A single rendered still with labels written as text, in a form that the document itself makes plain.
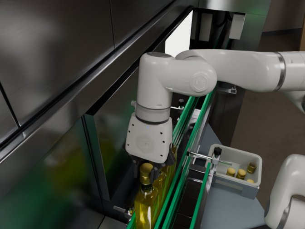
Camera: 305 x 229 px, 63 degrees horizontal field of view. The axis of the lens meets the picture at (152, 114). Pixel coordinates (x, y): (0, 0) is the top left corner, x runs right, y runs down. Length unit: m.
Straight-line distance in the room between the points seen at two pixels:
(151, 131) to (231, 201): 0.67
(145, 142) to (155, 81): 0.15
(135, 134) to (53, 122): 0.18
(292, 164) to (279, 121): 2.20
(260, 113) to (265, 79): 2.36
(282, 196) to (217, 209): 0.45
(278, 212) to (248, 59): 0.37
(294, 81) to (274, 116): 2.35
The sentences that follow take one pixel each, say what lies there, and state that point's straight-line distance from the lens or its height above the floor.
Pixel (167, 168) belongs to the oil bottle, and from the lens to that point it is 0.76.
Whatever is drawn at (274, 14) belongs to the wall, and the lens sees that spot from 4.88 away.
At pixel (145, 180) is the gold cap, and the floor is 1.16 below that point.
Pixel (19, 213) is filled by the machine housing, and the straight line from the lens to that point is 0.53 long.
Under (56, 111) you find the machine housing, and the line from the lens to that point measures 0.47.
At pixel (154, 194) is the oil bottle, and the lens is 0.69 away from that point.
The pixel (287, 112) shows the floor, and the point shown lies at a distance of 3.03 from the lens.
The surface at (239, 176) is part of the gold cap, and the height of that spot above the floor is 0.80.
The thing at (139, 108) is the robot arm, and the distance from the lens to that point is 0.52.
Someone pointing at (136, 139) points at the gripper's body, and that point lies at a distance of 0.56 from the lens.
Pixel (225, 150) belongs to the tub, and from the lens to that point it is 1.19.
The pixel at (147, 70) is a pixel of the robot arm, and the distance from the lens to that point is 0.48.
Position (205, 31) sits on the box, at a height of 1.07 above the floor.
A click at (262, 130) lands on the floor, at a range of 2.69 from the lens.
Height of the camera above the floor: 1.67
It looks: 39 degrees down
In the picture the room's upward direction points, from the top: straight up
